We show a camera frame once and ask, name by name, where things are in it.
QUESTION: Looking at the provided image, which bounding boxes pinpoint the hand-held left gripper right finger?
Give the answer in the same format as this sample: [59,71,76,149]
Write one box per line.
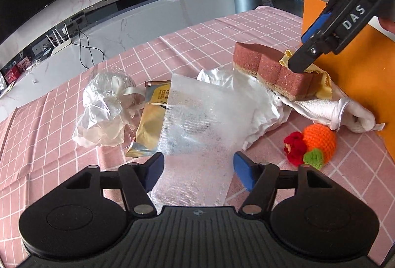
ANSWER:
[233,151,332,217]

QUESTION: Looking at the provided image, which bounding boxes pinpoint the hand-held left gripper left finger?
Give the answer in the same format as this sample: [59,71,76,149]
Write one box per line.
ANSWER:
[65,152,165,217]

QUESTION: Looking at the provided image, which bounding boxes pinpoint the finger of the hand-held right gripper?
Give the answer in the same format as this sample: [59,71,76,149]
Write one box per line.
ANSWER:
[288,0,383,74]
[301,7,334,44]

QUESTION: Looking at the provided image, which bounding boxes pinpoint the yellow cleaning cloth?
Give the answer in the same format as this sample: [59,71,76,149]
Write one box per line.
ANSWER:
[278,50,332,100]

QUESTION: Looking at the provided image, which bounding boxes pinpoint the reddish brown sponge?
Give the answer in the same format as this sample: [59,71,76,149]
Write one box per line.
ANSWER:
[233,42,321,102]

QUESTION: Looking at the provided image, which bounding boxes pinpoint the white towel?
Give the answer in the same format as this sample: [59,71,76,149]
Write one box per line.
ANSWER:
[282,96,386,135]

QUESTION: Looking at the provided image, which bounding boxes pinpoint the white foam wrap sheet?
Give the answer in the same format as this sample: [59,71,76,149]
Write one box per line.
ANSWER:
[147,72,258,207]

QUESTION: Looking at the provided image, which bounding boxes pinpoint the orange cardboard box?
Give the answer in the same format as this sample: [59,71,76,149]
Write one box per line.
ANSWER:
[301,0,395,161]

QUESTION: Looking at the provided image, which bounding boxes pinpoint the orange crochet fruit toy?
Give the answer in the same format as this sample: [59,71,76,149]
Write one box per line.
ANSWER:
[284,124,337,170]

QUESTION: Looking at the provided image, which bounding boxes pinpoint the person's right hand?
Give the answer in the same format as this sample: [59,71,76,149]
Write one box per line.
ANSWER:
[379,17,395,35]

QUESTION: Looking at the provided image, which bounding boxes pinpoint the gold snack packet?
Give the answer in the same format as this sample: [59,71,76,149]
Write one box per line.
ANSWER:
[125,80,172,159]

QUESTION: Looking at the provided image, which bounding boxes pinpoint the crumpled white plastic bag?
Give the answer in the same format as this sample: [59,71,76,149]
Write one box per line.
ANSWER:
[197,68,292,150]

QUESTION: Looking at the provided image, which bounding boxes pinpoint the clear plastic bag with ribbon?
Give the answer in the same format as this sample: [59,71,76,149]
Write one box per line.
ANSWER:
[72,69,147,147]

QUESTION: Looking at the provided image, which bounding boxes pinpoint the white wifi router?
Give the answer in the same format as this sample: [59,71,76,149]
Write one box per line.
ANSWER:
[46,24,74,55]

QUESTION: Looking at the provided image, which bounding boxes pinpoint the red gift box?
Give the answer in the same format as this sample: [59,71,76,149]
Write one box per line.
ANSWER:
[4,57,31,84]

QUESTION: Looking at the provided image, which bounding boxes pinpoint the black cable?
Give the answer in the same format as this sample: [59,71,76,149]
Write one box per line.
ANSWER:
[75,28,105,69]

